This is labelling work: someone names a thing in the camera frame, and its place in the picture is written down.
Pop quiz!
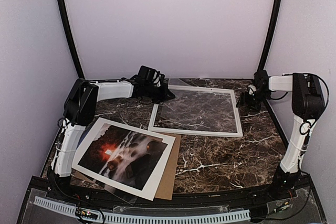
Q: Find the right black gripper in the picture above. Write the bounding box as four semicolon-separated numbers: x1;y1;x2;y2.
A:
236;89;271;112

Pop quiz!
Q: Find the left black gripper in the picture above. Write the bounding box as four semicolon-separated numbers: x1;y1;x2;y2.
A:
145;82;175;104

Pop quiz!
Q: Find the clear acrylic sheet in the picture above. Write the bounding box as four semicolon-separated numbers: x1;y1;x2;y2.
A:
154;90;237;133

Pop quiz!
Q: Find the white mat board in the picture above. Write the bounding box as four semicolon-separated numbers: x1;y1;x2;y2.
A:
71;117;176;200

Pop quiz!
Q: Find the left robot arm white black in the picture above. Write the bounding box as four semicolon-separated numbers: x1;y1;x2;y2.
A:
51;66;175;177

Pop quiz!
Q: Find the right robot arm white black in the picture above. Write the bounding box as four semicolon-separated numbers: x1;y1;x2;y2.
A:
236;70;329;174

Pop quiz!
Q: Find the dark landscape photo print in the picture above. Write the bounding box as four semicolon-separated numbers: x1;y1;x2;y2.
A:
69;125;169;196

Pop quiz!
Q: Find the brown cardboard backing board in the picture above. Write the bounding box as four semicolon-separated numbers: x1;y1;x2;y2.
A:
74;133;181;204

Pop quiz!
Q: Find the small green circuit board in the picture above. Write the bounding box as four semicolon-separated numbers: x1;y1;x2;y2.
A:
75;208;98;220

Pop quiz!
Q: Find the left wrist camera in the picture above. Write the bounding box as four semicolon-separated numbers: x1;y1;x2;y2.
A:
154;73;165;87

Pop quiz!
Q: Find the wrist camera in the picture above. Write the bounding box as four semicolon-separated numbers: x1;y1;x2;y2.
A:
248;84;257;95
154;73;165;87

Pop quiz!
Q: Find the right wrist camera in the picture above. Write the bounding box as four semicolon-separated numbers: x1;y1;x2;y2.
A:
248;84;257;95

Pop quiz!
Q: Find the right black corner post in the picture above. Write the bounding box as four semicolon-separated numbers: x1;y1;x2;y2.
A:
257;0;281;71

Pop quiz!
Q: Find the black corner post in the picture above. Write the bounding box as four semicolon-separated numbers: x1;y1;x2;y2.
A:
257;0;281;71
57;0;85;78

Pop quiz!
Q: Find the black front rail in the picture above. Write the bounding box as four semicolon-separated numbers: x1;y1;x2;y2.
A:
44;182;297;209

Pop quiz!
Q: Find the white slotted cable duct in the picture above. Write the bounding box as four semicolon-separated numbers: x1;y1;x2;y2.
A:
33;196;250;223

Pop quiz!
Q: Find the left black corner post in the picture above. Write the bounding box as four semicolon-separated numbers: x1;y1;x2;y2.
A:
57;0;85;78

